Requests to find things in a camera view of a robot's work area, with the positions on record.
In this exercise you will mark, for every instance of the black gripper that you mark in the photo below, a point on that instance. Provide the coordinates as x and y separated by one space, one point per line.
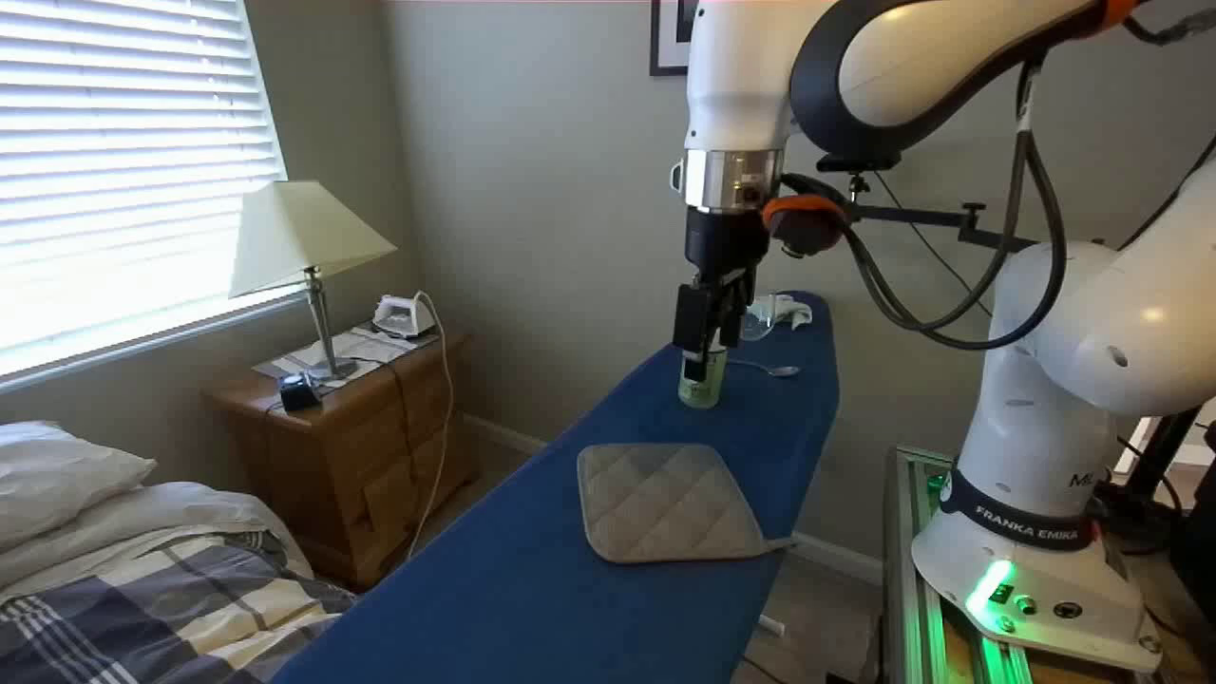
725 242

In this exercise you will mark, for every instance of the spray bottle with green label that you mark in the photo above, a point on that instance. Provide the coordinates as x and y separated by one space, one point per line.
704 393

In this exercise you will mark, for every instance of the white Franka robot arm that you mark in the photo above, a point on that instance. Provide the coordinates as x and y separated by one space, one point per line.
1114 329

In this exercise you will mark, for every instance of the clear stemless wine glass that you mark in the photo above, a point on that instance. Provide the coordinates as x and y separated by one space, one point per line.
754 330

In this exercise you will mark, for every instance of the white crumpled cloth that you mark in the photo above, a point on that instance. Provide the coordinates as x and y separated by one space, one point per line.
781 314

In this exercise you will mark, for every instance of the metal spoon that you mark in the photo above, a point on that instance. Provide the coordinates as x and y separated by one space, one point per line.
783 370

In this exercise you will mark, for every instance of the grey quilted pot holder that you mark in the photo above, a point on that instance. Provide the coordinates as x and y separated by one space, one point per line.
668 504

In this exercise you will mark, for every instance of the black clamp bar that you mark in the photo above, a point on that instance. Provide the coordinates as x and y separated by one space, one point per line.
927 219

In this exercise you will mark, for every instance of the black framed picture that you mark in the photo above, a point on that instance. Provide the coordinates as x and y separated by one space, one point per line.
668 39

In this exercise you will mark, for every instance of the white clothes iron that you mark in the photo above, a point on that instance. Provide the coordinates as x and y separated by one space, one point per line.
405 317

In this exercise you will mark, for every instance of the blue ironing board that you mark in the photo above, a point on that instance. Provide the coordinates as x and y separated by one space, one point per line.
507 593

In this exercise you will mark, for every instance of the light cloth on nightstand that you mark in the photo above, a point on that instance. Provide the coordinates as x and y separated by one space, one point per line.
362 347

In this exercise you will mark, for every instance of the wooden nightstand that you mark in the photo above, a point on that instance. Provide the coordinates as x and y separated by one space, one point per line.
344 470

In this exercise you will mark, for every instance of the table lamp with cream shade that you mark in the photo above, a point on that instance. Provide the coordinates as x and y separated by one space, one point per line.
307 229

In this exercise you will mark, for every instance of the small black alarm clock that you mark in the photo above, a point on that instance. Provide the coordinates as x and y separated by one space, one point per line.
298 393

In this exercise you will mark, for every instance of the white bed sheet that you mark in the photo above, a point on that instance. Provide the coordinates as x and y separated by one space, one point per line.
139 519

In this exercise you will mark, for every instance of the white window blinds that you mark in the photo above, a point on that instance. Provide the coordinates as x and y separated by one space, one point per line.
126 166

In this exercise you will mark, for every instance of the plaid bed blanket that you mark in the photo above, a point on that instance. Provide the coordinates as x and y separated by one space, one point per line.
126 628

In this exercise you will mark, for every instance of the white pillow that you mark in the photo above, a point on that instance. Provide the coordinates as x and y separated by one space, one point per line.
58 475

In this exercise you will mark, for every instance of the orange black wrist camera mount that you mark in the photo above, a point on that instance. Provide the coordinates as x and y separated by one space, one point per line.
799 225

